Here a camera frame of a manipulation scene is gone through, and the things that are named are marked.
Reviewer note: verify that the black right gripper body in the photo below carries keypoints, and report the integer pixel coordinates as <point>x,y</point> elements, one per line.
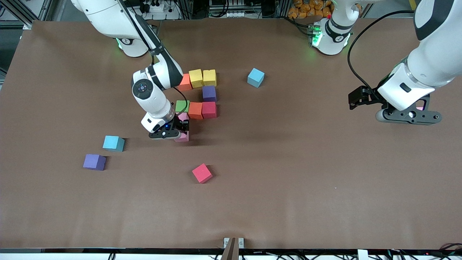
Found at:
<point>179,125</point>

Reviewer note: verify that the orange foam cube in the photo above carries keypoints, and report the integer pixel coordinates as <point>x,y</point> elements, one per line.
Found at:
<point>196,110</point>
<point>186,83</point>

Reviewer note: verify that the green foam cube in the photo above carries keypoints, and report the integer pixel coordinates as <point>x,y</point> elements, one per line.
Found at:
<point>182,105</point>

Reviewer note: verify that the red foam cube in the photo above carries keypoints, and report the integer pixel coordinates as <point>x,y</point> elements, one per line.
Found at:
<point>209,109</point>
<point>202,173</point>

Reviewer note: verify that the purple foam cube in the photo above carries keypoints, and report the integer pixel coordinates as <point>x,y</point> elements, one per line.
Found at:
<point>209,93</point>
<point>94,162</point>

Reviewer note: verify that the yellow foam cube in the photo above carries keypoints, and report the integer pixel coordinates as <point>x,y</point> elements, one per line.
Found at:
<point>196,78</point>
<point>209,77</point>

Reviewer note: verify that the blue foam cube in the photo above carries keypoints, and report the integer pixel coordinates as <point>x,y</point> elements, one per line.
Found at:
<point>256,77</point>
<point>112,143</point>

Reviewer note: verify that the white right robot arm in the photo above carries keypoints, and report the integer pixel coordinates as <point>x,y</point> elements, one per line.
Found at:
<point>155,101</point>

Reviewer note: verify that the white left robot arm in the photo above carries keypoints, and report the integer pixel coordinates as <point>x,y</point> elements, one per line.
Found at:
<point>429,61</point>

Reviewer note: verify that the bag of orange fruits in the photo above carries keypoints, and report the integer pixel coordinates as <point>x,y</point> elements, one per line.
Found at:
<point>306,9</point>

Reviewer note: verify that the brown paper table cover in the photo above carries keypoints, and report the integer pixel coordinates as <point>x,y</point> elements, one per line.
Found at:
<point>325,198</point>

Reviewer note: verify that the white power strip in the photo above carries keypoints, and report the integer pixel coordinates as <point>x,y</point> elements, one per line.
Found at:
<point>236,14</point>
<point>157,8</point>

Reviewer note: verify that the small white box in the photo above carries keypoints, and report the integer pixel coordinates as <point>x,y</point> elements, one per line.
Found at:
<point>362,255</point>

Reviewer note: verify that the aluminium frame profile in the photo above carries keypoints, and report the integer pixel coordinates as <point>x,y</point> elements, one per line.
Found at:
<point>18,24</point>
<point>439,20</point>

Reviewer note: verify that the small metal bracket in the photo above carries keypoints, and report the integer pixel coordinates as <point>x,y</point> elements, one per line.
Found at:
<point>226,242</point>

